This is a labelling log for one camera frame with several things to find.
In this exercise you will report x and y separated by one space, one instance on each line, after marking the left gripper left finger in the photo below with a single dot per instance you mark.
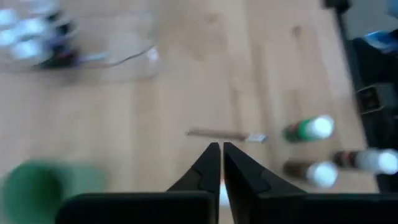
155 207

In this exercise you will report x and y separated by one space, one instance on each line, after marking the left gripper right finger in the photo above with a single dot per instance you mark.
280 207

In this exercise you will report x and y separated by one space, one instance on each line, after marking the brown small paint bottle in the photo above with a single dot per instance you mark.
295 169

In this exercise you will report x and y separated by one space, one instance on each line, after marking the green small paint bottle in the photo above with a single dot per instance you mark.
298 132

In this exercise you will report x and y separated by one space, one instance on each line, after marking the grey small paint bottle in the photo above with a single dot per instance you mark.
345 159

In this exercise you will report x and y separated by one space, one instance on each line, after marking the red small paint bottle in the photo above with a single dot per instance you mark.
26 49

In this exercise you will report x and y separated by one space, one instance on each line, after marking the lavender small paint bottle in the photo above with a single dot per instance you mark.
31 27

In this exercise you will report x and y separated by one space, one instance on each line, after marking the black small paint bottle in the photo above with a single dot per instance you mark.
7 38

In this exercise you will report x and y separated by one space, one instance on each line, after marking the green plastic cup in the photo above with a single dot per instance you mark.
34 193

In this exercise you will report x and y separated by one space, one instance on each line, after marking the clear plastic bin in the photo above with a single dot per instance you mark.
130 37

